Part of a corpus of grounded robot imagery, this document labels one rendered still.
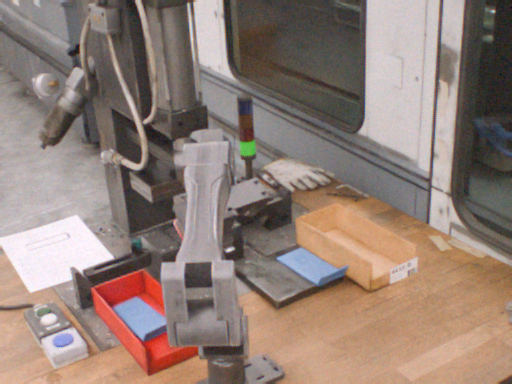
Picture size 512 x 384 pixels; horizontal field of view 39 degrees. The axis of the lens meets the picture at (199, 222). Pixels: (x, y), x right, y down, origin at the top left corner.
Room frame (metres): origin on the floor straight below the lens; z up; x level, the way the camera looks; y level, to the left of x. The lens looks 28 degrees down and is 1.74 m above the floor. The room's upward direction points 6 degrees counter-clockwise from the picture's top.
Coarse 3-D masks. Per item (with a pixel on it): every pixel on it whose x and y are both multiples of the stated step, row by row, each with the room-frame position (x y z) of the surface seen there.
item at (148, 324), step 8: (120, 304) 1.25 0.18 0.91; (128, 304) 1.25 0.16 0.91; (136, 304) 1.25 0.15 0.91; (144, 304) 1.25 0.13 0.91; (120, 312) 1.23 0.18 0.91; (144, 312) 1.22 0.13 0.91; (152, 312) 1.21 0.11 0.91; (128, 320) 1.20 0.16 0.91; (136, 320) 1.19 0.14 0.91; (144, 320) 1.19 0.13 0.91; (152, 320) 1.19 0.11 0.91; (160, 320) 1.18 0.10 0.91; (136, 328) 1.17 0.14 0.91; (144, 328) 1.16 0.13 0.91; (152, 328) 1.16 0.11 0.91; (160, 328) 1.13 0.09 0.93; (144, 336) 1.12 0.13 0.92; (152, 336) 1.13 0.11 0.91
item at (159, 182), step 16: (128, 128) 1.55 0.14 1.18; (160, 144) 1.46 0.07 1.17; (176, 144) 1.39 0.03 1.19; (160, 160) 1.41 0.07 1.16; (144, 176) 1.37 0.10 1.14; (160, 176) 1.36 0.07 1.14; (176, 176) 1.35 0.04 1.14; (144, 192) 1.34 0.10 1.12; (160, 192) 1.32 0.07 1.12; (176, 192) 1.34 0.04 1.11
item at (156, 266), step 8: (232, 232) 1.39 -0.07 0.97; (240, 232) 1.40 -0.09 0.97; (240, 240) 1.40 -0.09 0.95; (240, 248) 1.40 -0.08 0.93; (152, 256) 1.36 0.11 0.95; (168, 256) 1.32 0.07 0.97; (176, 256) 1.33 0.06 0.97; (232, 256) 1.39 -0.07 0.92; (240, 256) 1.40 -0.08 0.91; (152, 264) 1.37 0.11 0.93; (160, 264) 1.33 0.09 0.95; (152, 272) 1.37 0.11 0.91; (160, 272) 1.33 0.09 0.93; (160, 280) 1.34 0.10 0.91
